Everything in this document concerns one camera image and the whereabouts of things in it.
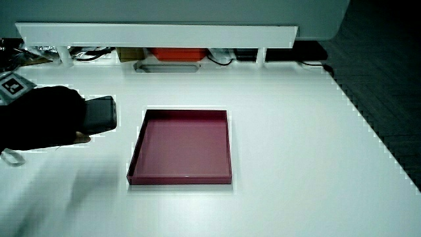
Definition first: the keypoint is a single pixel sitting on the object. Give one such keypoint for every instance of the orange box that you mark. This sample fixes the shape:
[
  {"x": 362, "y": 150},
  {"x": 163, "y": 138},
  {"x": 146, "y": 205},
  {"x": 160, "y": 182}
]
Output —
[{"x": 178, "y": 54}]

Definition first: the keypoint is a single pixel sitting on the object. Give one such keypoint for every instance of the dark grey battery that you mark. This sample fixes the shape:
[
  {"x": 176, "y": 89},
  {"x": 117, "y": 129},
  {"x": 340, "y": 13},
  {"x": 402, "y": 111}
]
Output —
[{"x": 100, "y": 114}]

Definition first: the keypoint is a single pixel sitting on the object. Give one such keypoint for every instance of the maroon square tray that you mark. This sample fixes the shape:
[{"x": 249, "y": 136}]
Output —
[{"x": 184, "y": 148}]

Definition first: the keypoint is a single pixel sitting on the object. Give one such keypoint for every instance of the person's left hand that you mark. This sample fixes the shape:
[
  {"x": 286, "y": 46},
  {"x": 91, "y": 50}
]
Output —
[{"x": 42, "y": 118}]

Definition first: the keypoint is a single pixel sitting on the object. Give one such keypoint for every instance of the white desk shelf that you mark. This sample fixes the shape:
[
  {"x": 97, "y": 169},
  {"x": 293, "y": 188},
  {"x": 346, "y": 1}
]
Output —
[{"x": 158, "y": 35}]

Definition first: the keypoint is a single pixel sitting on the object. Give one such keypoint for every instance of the clear plastic bag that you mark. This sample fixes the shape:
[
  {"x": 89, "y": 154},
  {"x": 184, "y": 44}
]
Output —
[{"x": 221, "y": 53}]

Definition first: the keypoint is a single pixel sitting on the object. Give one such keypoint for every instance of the white desk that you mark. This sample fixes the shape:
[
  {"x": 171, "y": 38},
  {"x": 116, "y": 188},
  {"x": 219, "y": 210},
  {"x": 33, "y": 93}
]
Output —
[{"x": 296, "y": 148}]

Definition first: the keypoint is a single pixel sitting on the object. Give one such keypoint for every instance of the brown cardboard box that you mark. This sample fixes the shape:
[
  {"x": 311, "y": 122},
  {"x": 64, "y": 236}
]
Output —
[{"x": 130, "y": 54}]

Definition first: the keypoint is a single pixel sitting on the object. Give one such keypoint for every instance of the small black box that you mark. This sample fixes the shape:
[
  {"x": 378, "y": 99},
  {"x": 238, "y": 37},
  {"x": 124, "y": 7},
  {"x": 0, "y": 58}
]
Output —
[{"x": 245, "y": 54}]

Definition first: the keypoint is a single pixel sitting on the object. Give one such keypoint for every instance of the crumpled silver foil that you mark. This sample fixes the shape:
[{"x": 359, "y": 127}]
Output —
[{"x": 41, "y": 51}]

